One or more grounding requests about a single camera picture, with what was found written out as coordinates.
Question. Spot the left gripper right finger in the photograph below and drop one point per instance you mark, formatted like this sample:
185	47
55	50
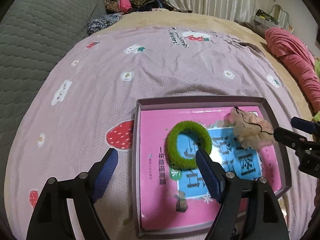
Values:
264	218

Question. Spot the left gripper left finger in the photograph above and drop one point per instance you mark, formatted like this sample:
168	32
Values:
50	218

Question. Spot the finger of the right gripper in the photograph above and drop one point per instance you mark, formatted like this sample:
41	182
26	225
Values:
290	139
303	125

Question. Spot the beige lace scrunchie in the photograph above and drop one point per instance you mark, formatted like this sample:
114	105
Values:
252	131

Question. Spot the green fleece garment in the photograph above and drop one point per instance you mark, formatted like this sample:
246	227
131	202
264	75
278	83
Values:
317	67

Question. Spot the shallow brown box tray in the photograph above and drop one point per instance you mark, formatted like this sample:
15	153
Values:
259	106

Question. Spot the pink folded quilt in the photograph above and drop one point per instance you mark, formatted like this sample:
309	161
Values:
297	59

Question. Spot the pink children's book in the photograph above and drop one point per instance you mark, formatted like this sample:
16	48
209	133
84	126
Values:
171	198

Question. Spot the cluttered side desk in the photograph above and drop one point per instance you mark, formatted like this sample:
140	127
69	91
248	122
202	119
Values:
277	17

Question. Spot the pink strawberry print blanket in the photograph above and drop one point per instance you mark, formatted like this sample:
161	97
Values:
88	102

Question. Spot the grey quilted headboard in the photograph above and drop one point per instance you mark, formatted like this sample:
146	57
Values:
35	36

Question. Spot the dark floral cloth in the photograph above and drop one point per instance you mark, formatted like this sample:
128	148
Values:
102	22

